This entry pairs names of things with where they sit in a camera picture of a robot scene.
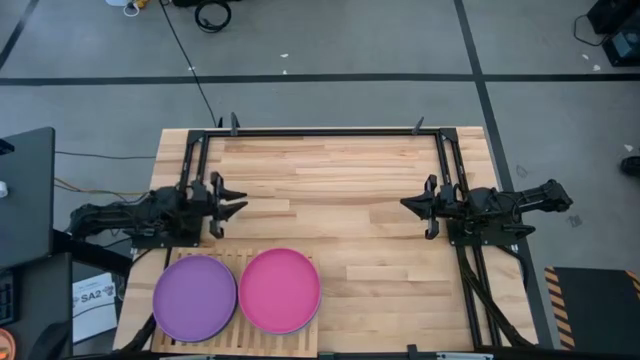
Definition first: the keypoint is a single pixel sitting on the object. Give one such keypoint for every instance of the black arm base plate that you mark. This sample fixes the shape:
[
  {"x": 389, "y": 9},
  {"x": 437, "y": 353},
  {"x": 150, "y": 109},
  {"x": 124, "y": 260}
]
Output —
[
  {"x": 495, "y": 240},
  {"x": 150, "y": 243}
]

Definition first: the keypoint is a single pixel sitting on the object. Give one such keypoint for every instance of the black aluminium table frame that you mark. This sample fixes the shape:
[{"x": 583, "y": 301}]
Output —
[{"x": 325, "y": 132}]

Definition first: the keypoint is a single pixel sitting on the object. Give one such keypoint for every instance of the black equipment box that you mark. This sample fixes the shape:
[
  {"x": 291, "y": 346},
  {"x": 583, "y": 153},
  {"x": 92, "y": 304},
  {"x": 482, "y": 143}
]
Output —
[{"x": 622, "y": 47}]

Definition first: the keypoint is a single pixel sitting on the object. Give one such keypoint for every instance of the magenta plate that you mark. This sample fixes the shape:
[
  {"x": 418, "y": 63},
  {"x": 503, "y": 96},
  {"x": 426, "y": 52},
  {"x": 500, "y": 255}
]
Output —
[{"x": 279, "y": 291}]

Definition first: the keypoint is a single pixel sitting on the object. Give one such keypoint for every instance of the black office chair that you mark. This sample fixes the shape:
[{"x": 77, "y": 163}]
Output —
[{"x": 50, "y": 342}]

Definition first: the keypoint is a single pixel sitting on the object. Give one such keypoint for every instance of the purple plate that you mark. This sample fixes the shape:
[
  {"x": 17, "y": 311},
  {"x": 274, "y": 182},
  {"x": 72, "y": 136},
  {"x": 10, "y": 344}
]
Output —
[{"x": 195, "y": 298}]

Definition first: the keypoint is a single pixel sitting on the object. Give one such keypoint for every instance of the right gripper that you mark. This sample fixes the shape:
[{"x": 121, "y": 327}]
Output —
[{"x": 445, "y": 205}]

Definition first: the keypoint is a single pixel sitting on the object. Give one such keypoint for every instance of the black mat with hazard stripes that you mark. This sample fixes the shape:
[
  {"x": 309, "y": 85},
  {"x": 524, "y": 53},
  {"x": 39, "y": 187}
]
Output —
[{"x": 595, "y": 310}]

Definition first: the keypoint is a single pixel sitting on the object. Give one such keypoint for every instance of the black desk top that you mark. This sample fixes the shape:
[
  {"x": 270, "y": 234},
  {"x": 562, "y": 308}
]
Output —
[{"x": 25, "y": 200}]

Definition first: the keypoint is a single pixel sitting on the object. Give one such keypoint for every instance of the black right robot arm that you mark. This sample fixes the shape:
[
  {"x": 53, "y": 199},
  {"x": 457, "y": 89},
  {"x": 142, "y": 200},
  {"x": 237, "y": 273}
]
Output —
[{"x": 540, "y": 195}]

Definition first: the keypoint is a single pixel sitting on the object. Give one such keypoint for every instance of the wooden slatted shelf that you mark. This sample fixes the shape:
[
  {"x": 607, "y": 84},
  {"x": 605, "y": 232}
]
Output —
[{"x": 240, "y": 342}]

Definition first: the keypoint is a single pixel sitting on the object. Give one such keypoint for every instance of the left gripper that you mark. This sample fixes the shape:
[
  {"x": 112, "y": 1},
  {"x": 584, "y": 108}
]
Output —
[{"x": 202, "y": 202}]

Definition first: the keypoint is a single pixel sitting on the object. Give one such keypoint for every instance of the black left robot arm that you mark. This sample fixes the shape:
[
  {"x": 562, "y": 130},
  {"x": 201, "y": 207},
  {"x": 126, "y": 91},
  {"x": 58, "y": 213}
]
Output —
[{"x": 125, "y": 215}]

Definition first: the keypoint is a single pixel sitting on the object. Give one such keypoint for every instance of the orange round object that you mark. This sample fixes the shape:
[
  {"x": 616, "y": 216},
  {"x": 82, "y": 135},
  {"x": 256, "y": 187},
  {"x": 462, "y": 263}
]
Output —
[{"x": 6, "y": 345}]

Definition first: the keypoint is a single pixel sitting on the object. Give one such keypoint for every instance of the person's shoe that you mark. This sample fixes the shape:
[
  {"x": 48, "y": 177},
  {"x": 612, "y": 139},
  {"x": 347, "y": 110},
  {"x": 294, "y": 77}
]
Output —
[{"x": 631, "y": 166}]

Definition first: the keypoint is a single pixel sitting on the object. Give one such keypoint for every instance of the white paper sheet SA2 print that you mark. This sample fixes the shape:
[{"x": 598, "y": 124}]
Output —
[{"x": 92, "y": 310}]

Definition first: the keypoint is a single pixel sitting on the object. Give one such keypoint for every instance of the dark grey cabinet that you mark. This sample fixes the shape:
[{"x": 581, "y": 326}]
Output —
[{"x": 45, "y": 295}]

